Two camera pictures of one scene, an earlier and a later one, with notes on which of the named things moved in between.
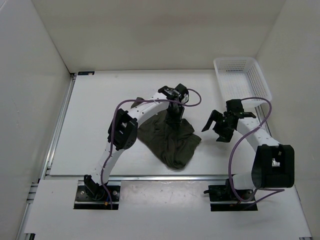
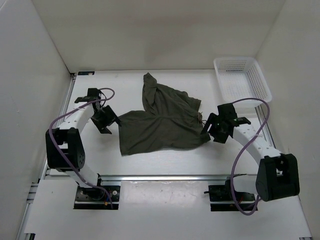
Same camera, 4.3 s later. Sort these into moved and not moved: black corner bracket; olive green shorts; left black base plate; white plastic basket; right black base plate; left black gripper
Moved: olive green shorts; left black gripper
Not moved: white plastic basket; black corner bracket; left black base plate; right black base plate
